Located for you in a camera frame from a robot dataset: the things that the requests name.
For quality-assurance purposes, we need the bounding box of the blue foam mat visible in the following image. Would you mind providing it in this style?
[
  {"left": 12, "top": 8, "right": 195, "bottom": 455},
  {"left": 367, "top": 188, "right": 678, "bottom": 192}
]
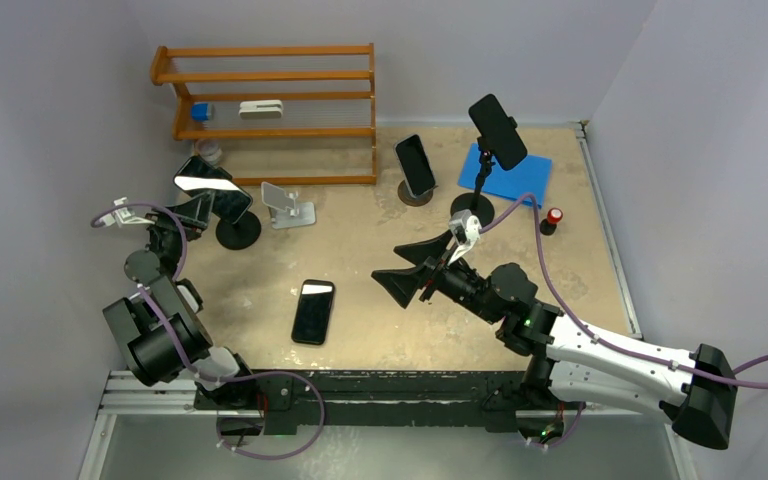
[{"left": 457, "top": 143, "right": 552, "bottom": 208}]

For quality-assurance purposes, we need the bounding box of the black phone from silver stand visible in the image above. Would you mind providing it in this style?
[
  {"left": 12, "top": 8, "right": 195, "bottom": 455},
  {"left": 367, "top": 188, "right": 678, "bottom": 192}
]
[{"left": 291, "top": 279, "right": 336, "bottom": 345}]

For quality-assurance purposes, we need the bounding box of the blue white small box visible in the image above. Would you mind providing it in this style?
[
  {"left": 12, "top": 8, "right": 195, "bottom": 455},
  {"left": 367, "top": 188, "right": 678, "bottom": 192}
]
[{"left": 190, "top": 102, "right": 215, "bottom": 123}]

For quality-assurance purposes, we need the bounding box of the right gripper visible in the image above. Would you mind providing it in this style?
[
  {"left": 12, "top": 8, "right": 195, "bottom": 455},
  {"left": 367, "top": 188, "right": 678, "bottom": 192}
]
[{"left": 372, "top": 230, "right": 501, "bottom": 325}]

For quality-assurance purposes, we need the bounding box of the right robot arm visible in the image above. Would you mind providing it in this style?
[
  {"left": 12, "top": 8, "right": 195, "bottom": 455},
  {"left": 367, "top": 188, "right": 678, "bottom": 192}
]
[{"left": 371, "top": 232, "right": 737, "bottom": 450}]

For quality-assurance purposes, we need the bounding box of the black tall round-base stand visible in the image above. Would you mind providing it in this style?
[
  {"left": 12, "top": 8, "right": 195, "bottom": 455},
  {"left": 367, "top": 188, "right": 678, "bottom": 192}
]
[{"left": 450, "top": 136, "right": 495, "bottom": 226}]

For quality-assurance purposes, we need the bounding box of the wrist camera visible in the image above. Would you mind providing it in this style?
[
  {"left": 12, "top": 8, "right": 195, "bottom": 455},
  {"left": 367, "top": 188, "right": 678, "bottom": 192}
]
[
  {"left": 448, "top": 209, "right": 482, "bottom": 263},
  {"left": 112, "top": 197, "right": 153, "bottom": 227}
]

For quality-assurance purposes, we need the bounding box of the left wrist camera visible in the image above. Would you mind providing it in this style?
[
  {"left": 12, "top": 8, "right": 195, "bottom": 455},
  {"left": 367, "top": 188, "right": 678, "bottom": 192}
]
[{"left": 112, "top": 197, "right": 153, "bottom": 227}]

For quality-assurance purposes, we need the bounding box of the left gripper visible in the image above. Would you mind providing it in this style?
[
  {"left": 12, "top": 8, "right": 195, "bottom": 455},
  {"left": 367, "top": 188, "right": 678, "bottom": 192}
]
[{"left": 141, "top": 191, "right": 212, "bottom": 277}]

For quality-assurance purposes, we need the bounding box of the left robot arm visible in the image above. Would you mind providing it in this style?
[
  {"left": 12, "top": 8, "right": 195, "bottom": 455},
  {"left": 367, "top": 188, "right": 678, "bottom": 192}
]
[{"left": 90, "top": 193, "right": 258, "bottom": 409}]

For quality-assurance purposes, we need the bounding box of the phone on wooden puck stand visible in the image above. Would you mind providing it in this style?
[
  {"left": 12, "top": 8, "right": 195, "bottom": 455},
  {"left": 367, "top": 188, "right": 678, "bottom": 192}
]
[{"left": 394, "top": 134, "right": 437, "bottom": 195}]

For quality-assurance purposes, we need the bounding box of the phone on tall stand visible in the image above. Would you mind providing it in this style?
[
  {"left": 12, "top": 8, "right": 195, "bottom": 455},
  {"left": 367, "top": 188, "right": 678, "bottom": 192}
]
[{"left": 468, "top": 94, "right": 528, "bottom": 171}]

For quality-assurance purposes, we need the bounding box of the small clear plastic jar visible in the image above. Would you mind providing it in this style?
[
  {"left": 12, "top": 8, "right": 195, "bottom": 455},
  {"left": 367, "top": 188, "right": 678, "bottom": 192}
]
[{"left": 193, "top": 139, "right": 223, "bottom": 165}]

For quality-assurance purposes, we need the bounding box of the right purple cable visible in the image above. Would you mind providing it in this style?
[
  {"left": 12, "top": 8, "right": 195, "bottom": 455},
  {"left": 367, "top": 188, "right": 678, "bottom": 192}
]
[{"left": 479, "top": 192, "right": 768, "bottom": 452}]

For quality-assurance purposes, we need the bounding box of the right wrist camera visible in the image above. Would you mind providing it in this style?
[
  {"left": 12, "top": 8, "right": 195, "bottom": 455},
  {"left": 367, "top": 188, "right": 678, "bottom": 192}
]
[{"left": 448, "top": 209, "right": 482, "bottom": 263}]

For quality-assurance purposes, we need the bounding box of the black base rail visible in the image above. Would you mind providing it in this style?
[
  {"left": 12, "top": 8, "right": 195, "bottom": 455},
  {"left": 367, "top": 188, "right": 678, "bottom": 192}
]
[{"left": 194, "top": 370, "right": 576, "bottom": 435}]

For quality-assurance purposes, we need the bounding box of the silver folding phone stand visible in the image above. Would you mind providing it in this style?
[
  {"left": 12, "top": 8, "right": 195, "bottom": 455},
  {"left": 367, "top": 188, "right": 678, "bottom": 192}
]
[{"left": 261, "top": 182, "right": 316, "bottom": 230}]

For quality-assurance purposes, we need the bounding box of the red black button knob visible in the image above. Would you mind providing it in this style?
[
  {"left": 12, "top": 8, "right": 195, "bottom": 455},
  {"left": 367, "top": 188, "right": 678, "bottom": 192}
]
[{"left": 539, "top": 207, "right": 564, "bottom": 236}]

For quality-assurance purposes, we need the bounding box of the orange wooden rack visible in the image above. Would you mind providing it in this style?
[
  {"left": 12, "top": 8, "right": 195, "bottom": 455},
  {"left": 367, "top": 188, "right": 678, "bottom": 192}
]
[{"left": 149, "top": 43, "right": 378, "bottom": 186}]

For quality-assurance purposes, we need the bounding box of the white flat device on rack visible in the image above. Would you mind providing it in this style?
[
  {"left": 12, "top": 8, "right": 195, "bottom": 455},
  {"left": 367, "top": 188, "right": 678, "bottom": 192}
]
[{"left": 238, "top": 99, "right": 284, "bottom": 119}]

